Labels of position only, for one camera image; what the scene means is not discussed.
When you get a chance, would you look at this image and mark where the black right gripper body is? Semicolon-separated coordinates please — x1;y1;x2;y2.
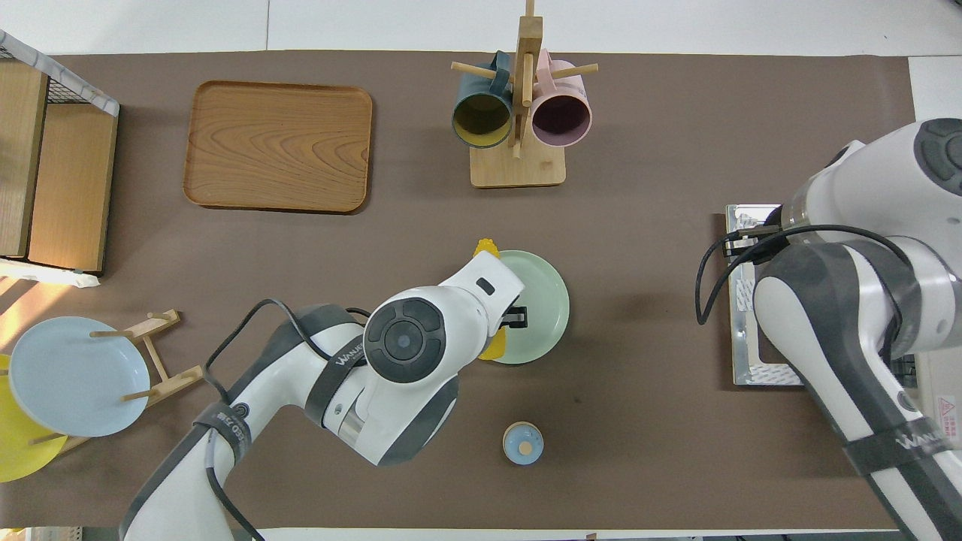
725;224;784;265

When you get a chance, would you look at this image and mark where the pale green plate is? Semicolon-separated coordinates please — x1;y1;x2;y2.
492;250;570;366

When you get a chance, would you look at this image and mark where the yellow corn cob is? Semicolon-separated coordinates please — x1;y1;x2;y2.
473;238;512;362

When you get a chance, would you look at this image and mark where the beige toaster oven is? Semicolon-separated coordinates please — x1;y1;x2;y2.
891;349;962;452

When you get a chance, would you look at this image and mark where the small blue call bell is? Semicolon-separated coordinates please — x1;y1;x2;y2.
502;421;545;466

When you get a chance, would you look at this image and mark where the wooden mug tree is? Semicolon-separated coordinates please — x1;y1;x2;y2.
451;0;600;189

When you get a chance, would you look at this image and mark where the brown table mat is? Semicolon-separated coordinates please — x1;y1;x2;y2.
0;51;959;530

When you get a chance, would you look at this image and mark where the dark blue mug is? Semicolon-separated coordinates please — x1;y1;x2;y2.
452;51;514;150

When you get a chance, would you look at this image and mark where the pink mug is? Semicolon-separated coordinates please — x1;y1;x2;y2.
531;49;594;148

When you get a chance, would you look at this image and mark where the wooden serving tray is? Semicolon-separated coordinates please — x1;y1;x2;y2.
183;80;374;215

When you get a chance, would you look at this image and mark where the wooden plate rack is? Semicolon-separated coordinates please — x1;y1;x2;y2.
30;309;208;455

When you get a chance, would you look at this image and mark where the light blue plate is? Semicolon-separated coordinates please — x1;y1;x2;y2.
9;316;151;438

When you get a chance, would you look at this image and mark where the yellow plate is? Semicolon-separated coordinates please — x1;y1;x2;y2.
0;353;68;483

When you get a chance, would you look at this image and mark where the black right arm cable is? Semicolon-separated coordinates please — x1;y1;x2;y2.
695;224;914;325

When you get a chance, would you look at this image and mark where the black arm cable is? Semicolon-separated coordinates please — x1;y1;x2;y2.
204;298;373;541
695;224;914;325

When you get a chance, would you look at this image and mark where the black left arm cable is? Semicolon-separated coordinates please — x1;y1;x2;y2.
204;298;373;541

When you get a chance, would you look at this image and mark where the wire basket with wooden shelves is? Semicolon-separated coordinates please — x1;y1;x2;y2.
0;30;121;288

